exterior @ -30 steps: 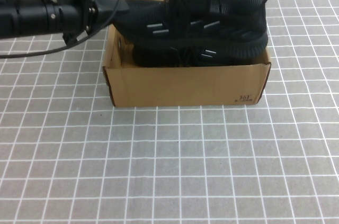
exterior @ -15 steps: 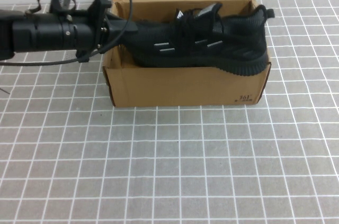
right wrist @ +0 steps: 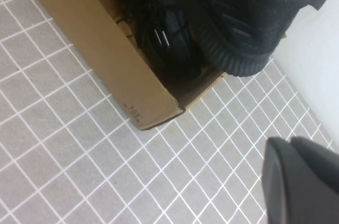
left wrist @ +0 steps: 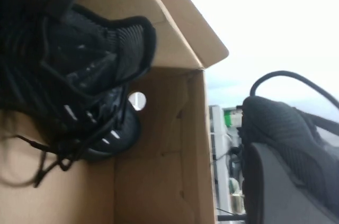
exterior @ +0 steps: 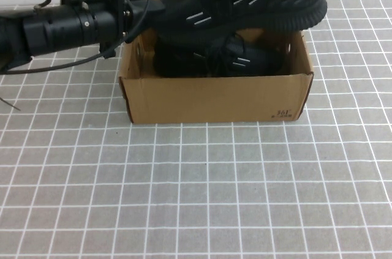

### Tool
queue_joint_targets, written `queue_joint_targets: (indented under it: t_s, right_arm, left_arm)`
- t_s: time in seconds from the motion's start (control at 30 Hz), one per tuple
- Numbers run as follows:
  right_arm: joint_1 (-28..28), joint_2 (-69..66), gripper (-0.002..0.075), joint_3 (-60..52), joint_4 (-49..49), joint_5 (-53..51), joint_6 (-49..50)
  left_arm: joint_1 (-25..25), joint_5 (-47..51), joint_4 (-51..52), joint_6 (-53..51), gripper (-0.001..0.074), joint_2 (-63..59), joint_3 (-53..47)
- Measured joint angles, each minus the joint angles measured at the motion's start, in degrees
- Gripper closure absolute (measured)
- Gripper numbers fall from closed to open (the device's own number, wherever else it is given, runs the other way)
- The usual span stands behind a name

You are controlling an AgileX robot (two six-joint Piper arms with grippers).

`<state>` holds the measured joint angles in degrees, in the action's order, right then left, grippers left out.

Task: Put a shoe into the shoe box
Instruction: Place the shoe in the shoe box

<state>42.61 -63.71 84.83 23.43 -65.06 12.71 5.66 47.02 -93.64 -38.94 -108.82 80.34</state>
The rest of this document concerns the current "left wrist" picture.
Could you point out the green and white box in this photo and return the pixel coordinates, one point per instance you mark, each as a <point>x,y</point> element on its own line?
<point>227,118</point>

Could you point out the black knit sneaker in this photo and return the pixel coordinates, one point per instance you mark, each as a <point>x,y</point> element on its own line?
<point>124,134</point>
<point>87,49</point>

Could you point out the white background shelf frame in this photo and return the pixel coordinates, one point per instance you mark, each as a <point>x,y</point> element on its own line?
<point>218,139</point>

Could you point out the brown cardboard shoe box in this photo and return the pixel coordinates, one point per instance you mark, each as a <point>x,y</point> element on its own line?
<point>159,155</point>

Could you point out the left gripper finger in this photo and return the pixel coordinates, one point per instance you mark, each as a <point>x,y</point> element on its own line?
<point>286,195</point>

